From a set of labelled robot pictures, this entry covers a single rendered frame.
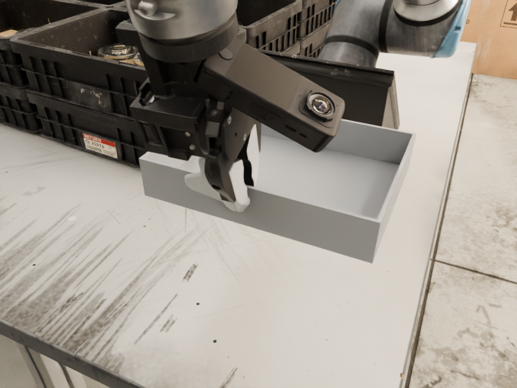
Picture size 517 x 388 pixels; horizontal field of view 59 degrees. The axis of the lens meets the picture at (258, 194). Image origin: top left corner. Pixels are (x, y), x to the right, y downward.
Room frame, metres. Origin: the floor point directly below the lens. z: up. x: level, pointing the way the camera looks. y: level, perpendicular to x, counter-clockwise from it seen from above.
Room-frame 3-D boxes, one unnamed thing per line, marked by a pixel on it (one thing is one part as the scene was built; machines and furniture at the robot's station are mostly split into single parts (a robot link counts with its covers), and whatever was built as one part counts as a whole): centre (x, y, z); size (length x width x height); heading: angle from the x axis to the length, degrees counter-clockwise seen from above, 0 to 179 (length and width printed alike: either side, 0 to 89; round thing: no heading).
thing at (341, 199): (0.47, -0.03, 0.92); 0.27 x 0.20 x 0.05; 65
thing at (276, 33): (1.23, 0.13, 0.87); 0.40 x 0.30 x 0.11; 62
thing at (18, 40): (0.97, 0.27, 0.92); 0.40 x 0.30 x 0.02; 62
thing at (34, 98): (0.97, 0.27, 0.76); 0.40 x 0.30 x 0.12; 62
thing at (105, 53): (1.08, 0.33, 0.86); 0.10 x 0.10 x 0.01
